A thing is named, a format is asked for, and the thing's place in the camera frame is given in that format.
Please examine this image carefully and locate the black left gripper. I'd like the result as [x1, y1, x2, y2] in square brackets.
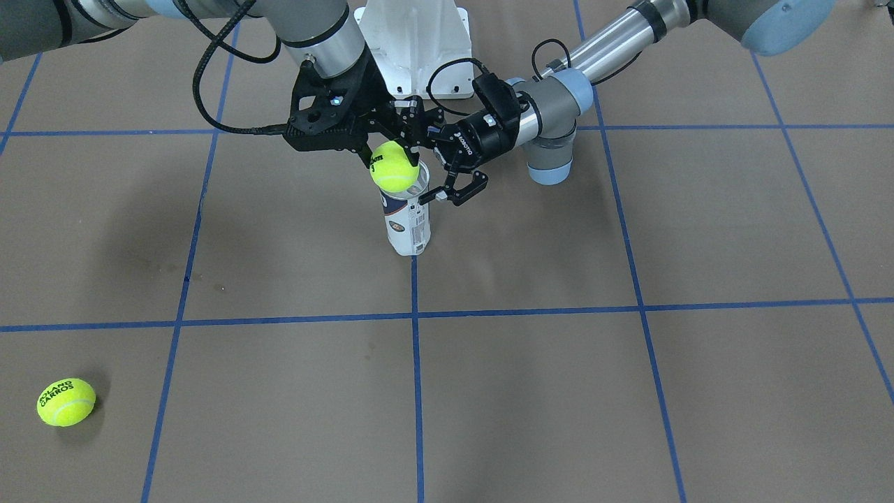
[392, 98, 521, 206]

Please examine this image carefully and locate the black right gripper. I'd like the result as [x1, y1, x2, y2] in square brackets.
[335, 53, 427, 170]

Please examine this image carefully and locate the yellow Wilson tennis ball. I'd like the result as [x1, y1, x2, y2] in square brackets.
[368, 140, 420, 192]

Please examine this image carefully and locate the clear tennis ball can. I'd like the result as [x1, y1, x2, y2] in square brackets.
[380, 161, 431, 256]

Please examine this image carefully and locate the yellow Roland Garros tennis ball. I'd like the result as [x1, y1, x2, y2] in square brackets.
[36, 378, 98, 427]

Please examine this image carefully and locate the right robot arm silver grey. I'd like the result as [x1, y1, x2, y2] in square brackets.
[1, 1, 419, 166]

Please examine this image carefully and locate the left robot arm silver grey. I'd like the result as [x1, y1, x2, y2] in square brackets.
[419, 1, 835, 205]

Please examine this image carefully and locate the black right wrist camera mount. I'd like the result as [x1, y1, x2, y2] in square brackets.
[282, 59, 368, 153]

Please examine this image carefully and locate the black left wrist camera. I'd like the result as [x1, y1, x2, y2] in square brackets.
[472, 73, 522, 129]

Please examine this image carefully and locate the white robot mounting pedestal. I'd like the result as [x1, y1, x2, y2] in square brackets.
[353, 1, 474, 100]

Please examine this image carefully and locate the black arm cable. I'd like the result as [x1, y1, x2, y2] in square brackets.
[171, 0, 291, 136]
[426, 38, 643, 99]

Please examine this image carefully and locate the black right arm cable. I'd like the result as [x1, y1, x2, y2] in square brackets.
[171, 0, 291, 136]

